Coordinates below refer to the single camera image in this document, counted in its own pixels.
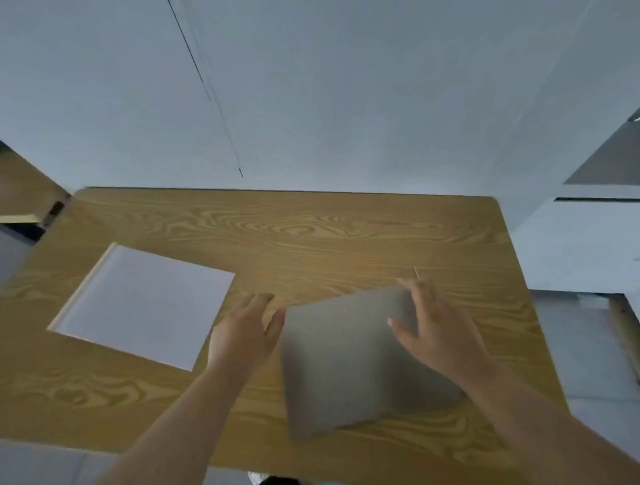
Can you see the person's left hand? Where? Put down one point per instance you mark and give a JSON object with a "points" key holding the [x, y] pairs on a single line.
{"points": [[240, 345]]}

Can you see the person's right hand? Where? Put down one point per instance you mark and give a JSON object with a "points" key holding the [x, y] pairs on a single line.
{"points": [[440, 340]]}

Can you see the clear acrylic drinks menu stand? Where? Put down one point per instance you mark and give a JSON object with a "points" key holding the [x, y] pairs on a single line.
{"points": [[145, 305]]}

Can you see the grey framed coffee menu stand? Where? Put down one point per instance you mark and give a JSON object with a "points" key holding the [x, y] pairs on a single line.
{"points": [[340, 370]]}

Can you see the person's left forearm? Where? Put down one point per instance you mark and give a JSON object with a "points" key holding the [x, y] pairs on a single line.
{"points": [[175, 439]]}

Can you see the person's right forearm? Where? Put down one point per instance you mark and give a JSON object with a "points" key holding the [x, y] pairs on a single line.
{"points": [[540, 434]]}

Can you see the white cabinet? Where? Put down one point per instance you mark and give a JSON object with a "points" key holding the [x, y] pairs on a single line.
{"points": [[580, 245]]}

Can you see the wooden plank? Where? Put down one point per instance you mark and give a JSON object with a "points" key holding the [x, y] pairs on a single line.
{"points": [[627, 335]]}

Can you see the neighbouring wooden table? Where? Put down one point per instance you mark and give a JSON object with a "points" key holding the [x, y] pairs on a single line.
{"points": [[22, 190]]}

